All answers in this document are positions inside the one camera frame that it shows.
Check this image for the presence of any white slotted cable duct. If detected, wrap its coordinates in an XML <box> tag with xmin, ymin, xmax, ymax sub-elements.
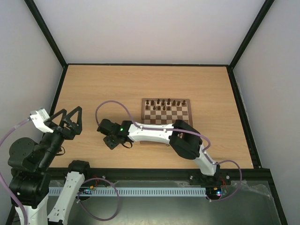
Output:
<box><xmin>48</xmin><ymin>187</ymin><xmax>207</xmax><ymax>197</ymax></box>

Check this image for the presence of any black aluminium frame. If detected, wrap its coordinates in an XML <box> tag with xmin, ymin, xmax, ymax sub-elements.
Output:
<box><xmin>4</xmin><ymin>0</ymin><xmax>289</xmax><ymax>225</ymax></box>

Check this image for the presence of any metal base plate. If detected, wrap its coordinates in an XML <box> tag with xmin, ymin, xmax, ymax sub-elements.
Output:
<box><xmin>47</xmin><ymin>182</ymin><xmax>280</xmax><ymax>225</ymax></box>

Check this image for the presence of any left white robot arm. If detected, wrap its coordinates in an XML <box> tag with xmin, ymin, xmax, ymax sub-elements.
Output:
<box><xmin>8</xmin><ymin>106</ymin><xmax>90</xmax><ymax>225</ymax></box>

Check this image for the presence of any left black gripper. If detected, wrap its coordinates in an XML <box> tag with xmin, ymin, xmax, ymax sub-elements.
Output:
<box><xmin>38</xmin><ymin>105</ymin><xmax>83</xmax><ymax>170</ymax></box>

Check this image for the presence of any wooden chess board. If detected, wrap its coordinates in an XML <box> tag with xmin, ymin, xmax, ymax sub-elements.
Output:
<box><xmin>140</xmin><ymin>97</ymin><xmax>194</xmax><ymax>145</ymax></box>

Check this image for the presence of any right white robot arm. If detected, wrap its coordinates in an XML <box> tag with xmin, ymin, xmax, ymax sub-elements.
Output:
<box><xmin>97</xmin><ymin>119</ymin><xmax>221</xmax><ymax>184</ymax></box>

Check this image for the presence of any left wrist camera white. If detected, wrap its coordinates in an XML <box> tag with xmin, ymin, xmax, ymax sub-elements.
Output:
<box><xmin>30</xmin><ymin>108</ymin><xmax>53</xmax><ymax>133</ymax></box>

